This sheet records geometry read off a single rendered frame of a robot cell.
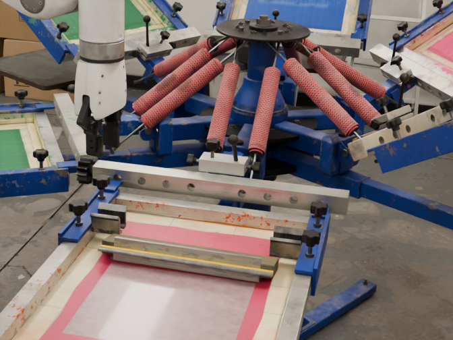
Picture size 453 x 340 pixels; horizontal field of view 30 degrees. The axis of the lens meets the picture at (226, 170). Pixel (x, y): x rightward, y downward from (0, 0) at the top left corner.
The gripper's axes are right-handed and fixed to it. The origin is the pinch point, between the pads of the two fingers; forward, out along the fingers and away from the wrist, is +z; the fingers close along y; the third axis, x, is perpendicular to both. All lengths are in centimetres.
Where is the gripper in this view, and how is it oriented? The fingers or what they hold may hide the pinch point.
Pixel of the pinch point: (102, 140)
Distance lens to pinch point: 149.6
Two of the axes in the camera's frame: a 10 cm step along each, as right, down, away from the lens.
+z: -0.5, 9.2, 3.8
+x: 9.1, 2.0, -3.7
